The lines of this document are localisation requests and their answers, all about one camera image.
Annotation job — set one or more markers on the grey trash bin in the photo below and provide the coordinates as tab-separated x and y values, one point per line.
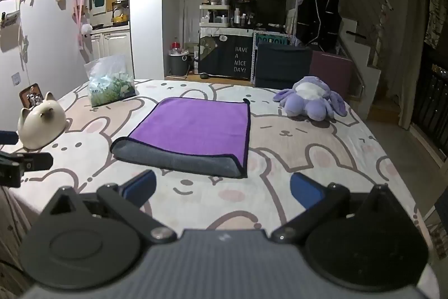
179	64

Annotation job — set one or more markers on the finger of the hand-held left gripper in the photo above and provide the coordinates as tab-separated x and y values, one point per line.
31	161
7	137

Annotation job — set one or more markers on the small brown framed box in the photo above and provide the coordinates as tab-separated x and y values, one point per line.
30	97

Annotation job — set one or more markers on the black printed curtain cabinet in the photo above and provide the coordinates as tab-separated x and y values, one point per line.
227	55

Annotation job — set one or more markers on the dark blue chair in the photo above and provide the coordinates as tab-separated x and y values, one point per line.
281	67

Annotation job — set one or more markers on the bunny print table cloth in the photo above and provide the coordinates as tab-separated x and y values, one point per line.
315	159

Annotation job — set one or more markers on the staircase with metal railing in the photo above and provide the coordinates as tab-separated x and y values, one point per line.
364	39

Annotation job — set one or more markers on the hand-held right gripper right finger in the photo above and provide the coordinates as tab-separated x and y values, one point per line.
305	189

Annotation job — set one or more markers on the purple and grey towel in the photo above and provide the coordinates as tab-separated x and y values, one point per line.
196	132

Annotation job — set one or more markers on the dark purple chair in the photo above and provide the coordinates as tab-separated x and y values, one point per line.
332	73

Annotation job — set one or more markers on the clear bag of flowers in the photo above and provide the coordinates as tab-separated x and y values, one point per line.
109	83

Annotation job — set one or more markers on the pink hanging ribbon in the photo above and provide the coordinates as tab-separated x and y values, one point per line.
79	10

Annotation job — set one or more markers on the white cat-shaped ceramic jar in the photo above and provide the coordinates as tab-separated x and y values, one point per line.
40	122

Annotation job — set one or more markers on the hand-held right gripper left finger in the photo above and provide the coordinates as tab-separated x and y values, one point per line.
141	184

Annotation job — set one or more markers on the purple plush rabbit toy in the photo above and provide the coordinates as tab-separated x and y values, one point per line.
309	101

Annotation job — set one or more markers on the black jacket with white trim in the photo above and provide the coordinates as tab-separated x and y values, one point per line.
320	17

